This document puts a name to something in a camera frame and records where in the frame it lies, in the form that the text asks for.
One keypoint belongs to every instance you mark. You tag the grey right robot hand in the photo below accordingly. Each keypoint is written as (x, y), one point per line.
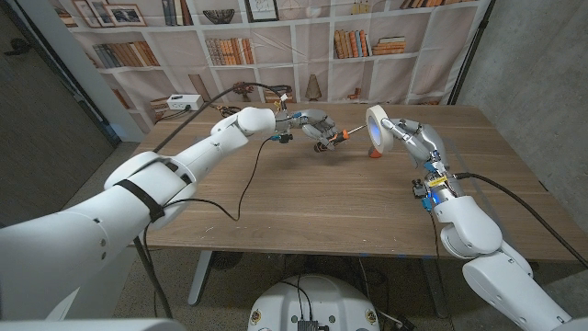
(427, 147)

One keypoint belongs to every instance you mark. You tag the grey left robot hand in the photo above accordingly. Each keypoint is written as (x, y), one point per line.
(317, 120)

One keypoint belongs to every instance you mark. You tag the orange black screwdriver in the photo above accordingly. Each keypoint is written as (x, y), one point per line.
(342, 135)

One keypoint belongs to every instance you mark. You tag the white masking tape roll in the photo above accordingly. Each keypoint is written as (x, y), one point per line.
(376, 111)

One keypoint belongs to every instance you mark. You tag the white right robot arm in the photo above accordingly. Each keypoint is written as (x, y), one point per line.
(505, 285)

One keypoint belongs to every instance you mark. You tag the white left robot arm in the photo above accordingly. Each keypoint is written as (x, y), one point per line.
(69, 248)

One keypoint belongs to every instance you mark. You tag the red toy strawberry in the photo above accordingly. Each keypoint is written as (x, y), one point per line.
(375, 154)

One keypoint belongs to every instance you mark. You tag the printed bookshelf backdrop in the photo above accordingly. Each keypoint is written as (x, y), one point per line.
(312, 55)

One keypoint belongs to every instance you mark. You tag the black backdrop stand pole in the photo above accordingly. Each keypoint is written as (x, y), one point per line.
(471, 50)

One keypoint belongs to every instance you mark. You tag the white power strip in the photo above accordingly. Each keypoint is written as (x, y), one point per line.
(184, 102)

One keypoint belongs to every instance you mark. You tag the grey table leg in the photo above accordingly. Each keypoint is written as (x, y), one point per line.
(434, 289)

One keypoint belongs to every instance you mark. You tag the black round table foot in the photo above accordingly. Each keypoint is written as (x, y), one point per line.
(227, 261)

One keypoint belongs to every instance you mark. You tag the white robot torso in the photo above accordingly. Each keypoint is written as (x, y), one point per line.
(317, 299)

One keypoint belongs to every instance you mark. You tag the white table leg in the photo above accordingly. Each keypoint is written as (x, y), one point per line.
(200, 280)

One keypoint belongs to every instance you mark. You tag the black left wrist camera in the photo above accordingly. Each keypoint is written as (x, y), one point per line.
(282, 137)

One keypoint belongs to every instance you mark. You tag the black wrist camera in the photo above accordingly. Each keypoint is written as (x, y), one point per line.
(282, 137)
(419, 188)

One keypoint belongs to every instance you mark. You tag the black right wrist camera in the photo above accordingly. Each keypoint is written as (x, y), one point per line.
(419, 188)

